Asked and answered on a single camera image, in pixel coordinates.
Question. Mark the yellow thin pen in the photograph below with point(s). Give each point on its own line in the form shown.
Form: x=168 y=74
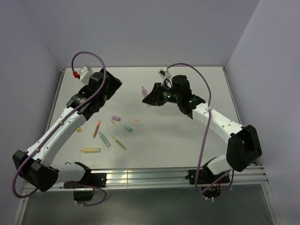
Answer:
x=119 y=143

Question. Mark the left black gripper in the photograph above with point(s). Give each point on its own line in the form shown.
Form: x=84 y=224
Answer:
x=114 y=85

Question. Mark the yellow highlighter pen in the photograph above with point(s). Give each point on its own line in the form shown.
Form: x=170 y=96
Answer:
x=91 y=150

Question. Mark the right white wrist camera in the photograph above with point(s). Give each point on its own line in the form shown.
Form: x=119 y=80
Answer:
x=165 y=75

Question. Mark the purple pen cap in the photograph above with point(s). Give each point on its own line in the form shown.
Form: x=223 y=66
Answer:
x=116 y=118

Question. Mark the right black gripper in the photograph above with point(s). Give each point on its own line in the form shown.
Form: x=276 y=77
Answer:
x=154 y=98

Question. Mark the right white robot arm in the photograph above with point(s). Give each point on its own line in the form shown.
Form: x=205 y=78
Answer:
x=243 y=146

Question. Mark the aluminium front rail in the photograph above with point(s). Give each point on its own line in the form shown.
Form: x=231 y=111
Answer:
x=180 y=177

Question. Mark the green highlighter pen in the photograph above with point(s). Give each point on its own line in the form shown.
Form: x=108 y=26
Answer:
x=104 y=139

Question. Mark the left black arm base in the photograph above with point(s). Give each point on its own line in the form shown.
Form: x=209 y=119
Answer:
x=85 y=189

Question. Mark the green pen cap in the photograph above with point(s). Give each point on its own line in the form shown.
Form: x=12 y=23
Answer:
x=127 y=128

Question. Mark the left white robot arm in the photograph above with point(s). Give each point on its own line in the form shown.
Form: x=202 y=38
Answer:
x=35 y=164

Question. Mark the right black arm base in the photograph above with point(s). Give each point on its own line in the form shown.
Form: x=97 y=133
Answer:
x=206 y=177

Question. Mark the orange thin pen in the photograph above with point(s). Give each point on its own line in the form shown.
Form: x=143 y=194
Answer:
x=96 y=129

